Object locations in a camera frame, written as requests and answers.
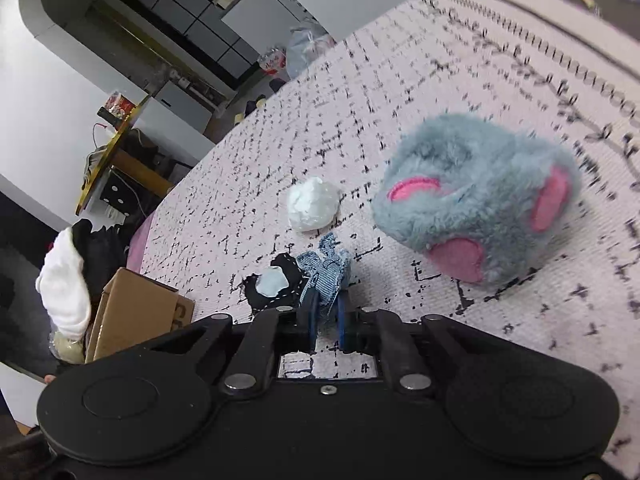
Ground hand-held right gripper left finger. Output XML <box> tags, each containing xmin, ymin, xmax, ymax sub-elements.
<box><xmin>147</xmin><ymin>290</ymin><xmax>319</xmax><ymax>401</ymax></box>

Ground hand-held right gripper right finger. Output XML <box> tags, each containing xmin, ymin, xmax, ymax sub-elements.
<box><xmin>336</xmin><ymin>292</ymin><xmax>507</xmax><ymax>400</ymax></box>

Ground denim cloth item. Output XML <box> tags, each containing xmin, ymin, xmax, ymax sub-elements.
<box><xmin>296</xmin><ymin>232</ymin><xmax>354</xmax><ymax>319</ymax></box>

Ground black cloth pale blue patch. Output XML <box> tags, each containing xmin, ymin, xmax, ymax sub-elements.
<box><xmin>242</xmin><ymin>252</ymin><xmax>307</xmax><ymax>311</ymax></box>

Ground white crinkled soft ball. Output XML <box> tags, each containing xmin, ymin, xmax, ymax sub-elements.
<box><xmin>286</xmin><ymin>176</ymin><xmax>343</xmax><ymax>233</ymax></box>

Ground cardboard box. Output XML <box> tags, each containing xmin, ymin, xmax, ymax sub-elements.
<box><xmin>85</xmin><ymin>266</ymin><xmax>196</xmax><ymax>364</ymax></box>

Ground grey plush toy pink patches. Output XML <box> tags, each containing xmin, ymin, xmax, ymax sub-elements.
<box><xmin>372</xmin><ymin>112</ymin><xmax>584</xmax><ymax>289</ymax></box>

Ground purple bed sheet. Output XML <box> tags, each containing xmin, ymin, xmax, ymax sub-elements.
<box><xmin>126</xmin><ymin>209</ymin><xmax>157</xmax><ymax>272</ymax></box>

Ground black clothing pile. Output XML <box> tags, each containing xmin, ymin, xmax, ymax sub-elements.
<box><xmin>71</xmin><ymin>219</ymin><xmax>132</xmax><ymax>306</ymax></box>

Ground black dotted box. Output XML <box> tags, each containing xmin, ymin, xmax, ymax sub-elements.
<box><xmin>101</xmin><ymin>169</ymin><xmax>145</xmax><ymax>223</ymax></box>

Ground beige fluffy item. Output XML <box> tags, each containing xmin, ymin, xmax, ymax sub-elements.
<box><xmin>50</xmin><ymin>332</ymin><xmax>87</xmax><ymax>362</ymax></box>

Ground white fluffy cloth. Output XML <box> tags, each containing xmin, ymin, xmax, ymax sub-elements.
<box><xmin>35</xmin><ymin>227</ymin><xmax>92</xmax><ymax>339</ymax></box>

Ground white black-patterned printed blanket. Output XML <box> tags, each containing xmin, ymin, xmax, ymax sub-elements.
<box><xmin>139</xmin><ymin>0</ymin><xmax>640</xmax><ymax>471</ymax></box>

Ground white cabinet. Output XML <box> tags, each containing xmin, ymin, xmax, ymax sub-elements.
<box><xmin>135</xmin><ymin>81</ymin><xmax>217</xmax><ymax>137</ymax></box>

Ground oval table yellow edge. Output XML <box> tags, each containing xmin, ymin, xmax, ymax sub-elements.
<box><xmin>75</xmin><ymin>94</ymin><xmax>176</xmax><ymax>217</ymax></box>

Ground pack of water bottles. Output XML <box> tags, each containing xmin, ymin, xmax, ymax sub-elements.
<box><xmin>257</xmin><ymin>45</ymin><xmax>289</xmax><ymax>75</ymax></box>

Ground grey cloth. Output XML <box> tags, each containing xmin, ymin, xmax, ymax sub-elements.
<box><xmin>81</xmin><ymin>144</ymin><xmax>110</xmax><ymax>191</ymax></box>

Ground large clear plastic bag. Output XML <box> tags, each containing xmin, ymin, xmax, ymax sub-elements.
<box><xmin>286</xmin><ymin>21</ymin><xmax>337</xmax><ymax>81</ymax></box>

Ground red snack boxes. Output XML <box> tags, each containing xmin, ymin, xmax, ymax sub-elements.
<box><xmin>97</xmin><ymin>91</ymin><xmax>137</xmax><ymax>124</ymax></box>

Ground black grid glass door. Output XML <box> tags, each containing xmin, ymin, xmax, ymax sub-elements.
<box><xmin>119</xmin><ymin>0</ymin><xmax>262</xmax><ymax>87</ymax></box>

